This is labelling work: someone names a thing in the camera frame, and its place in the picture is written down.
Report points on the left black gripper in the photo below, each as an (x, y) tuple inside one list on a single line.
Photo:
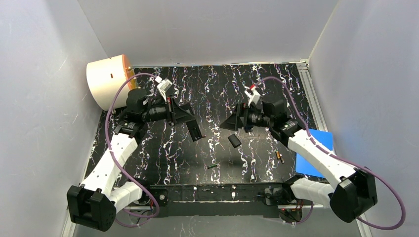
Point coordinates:
[(172, 111)]

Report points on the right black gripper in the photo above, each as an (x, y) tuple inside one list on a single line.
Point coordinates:
[(241, 116)]

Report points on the black battery cover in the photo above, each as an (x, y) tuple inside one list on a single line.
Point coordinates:
[(234, 141)]

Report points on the black remote control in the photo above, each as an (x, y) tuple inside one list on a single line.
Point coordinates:
[(194, 130)]

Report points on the green battery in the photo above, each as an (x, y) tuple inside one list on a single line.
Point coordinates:
[(212, 166)]

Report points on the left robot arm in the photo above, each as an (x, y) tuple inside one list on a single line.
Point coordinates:
[(108, 189)]

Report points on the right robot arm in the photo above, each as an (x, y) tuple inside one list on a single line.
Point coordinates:
[(349, 191)]

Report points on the white cylinder with orange lid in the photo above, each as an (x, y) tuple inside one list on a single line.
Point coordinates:
[(105, 77)]

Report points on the blue sheet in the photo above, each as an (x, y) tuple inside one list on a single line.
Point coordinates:
[(310, 163)]

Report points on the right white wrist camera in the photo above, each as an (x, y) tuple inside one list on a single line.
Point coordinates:
[(252, 94)]

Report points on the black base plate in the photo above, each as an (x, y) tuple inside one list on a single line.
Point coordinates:
[(256, 199)]

